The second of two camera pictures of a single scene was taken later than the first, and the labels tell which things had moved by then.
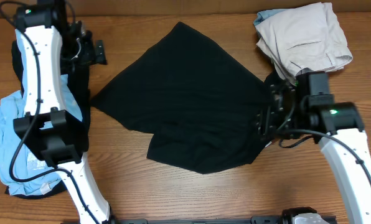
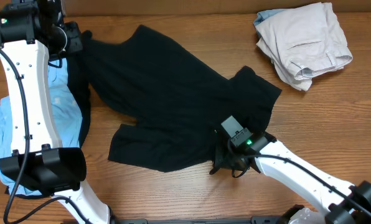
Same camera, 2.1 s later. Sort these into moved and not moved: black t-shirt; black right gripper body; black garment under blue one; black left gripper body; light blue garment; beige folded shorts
Moved: black left gripper body; black t-shirt; black right gripper body
Not moved: light blue garment; black garment under blue one; beige folded shorts
